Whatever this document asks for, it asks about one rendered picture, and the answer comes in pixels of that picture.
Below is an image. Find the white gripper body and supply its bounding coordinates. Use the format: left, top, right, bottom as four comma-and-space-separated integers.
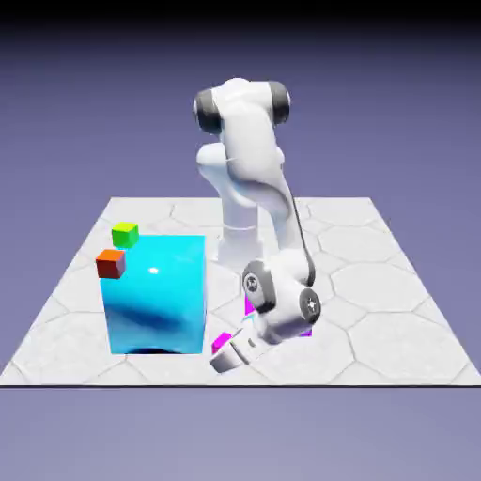
209, 325, 272, 376

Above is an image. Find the small magenta cube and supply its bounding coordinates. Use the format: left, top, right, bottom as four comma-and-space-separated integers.
210, 331, 233, 355

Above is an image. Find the small red cube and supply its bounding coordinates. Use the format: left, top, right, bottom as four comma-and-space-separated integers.
95, 248, 127, 280

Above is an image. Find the small green cube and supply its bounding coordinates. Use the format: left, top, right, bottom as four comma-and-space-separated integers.
111, 221, 140, 250

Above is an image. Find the large cyan box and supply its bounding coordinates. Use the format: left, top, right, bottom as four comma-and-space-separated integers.
99, 234, 207, 355

